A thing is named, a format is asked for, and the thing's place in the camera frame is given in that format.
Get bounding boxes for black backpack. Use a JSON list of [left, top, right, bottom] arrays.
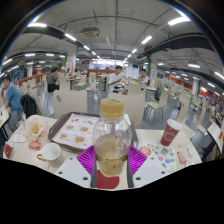
[[20, 93, 38, 119]]

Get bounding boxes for orange-printed white food wrapper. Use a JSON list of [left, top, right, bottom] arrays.
[[22, 116, 50, 144]]

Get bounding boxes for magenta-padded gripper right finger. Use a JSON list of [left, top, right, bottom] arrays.
[[126, 144, 171, 189]]

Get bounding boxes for red paper cup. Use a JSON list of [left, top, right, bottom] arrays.
[[160, 118, 183, 147]]

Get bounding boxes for dark tray with menu liner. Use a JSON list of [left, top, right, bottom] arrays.
[[48, 111, 138, 152]]

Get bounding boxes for small red sauce sachet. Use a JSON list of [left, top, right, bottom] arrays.
[[176, 151, 187, 165]]

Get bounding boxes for beige dining table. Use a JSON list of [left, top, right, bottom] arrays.
[[206, 121, 224, 154], [0, 106, 11, 130]]

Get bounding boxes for white paper card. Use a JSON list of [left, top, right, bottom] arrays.
[[11, 132, 28, 144]]

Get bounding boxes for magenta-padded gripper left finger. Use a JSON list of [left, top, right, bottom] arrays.
[[54, 144, 100, 189]]

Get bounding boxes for flat round red coaster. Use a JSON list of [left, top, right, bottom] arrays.
[[95, 169, 121, 190]]

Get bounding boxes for ceiling air unit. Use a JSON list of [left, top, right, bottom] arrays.
[[80, 26, 101, 38]]

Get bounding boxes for person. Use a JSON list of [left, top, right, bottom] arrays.
[[2, 74, 24, 131], [47, 67, 61, 93], [135, 68, 150, 86], [108, 65, 124, 93]]

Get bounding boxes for ceiling strip lights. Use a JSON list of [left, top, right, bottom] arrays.
[[1, 14, 224, 98]]

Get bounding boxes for red printed snack packet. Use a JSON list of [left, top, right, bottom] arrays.
[[29, 139, 43, 151]]

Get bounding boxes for colourful printed paper flyer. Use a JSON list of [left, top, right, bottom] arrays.
[[137, 139, 178, 173]]

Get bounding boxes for clear bottle with yellow cap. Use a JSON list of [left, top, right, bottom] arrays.
[[92, 98, 133, 178]]

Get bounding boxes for houndstooth mug with gold handle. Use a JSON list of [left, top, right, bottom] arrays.
[[36, 142, 65, 168]]

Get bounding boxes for beige dining chairs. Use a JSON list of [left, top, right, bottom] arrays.
[[19, 71, 208, 134]]

